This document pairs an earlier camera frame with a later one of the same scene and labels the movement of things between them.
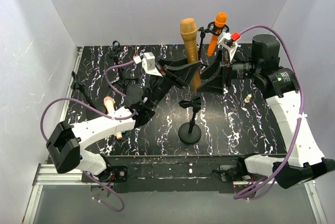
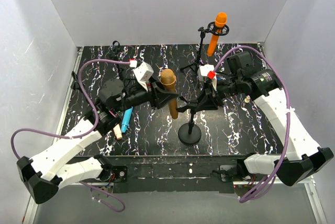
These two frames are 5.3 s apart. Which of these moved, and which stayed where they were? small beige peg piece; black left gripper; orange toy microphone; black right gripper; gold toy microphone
Moved: gold toy microphone; black left gripper; black right gripper
Stayed: small beige peg piece; orange toy microphone
